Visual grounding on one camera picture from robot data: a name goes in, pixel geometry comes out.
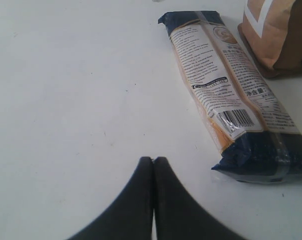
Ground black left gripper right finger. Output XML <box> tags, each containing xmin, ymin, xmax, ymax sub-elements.
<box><xmin>153</xmin><ymin>157</ymin><xmax>244</xmax><ymax>240</ymax></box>

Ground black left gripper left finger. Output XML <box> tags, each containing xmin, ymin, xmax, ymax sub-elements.
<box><xmin>70</xmin><ymin>157</ymin><xmax>154</xmax><ymax>240</ymax></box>

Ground noodle packet dark blue ends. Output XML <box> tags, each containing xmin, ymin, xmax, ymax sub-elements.
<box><xmin>158</xmin><ymin>10</ymin><xmax>302</xmax><ymax>183</ymax></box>

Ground brown red snack pouch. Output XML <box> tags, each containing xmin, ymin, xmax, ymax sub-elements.
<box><xmin>237</xmin><ymin>0</ymin><xmax>302</xmax><ymax>78</ymax></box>

